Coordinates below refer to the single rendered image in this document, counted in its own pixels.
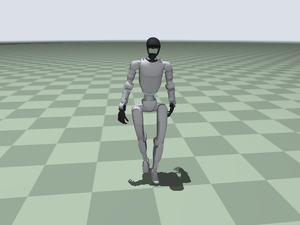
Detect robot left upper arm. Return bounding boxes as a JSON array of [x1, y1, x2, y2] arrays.
[[163, 61, 174, 90]]

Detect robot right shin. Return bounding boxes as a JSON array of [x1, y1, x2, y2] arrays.
[[138, 140, 147, 162]]

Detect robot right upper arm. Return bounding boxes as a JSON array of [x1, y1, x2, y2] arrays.
[[125, 60, 141, 90]]

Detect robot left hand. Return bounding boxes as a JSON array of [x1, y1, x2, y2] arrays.
[[167, 103, 175, 117]]

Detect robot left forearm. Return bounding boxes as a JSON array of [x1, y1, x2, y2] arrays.
[[167, 88, 176, 106]]

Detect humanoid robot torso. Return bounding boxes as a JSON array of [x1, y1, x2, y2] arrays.
[[139, 57, 164, 112]]

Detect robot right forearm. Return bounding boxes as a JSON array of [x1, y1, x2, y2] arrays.
[[119, 82, 130, 110]]

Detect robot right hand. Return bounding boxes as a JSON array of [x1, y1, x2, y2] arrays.
[[118, 105, 128, 124]]

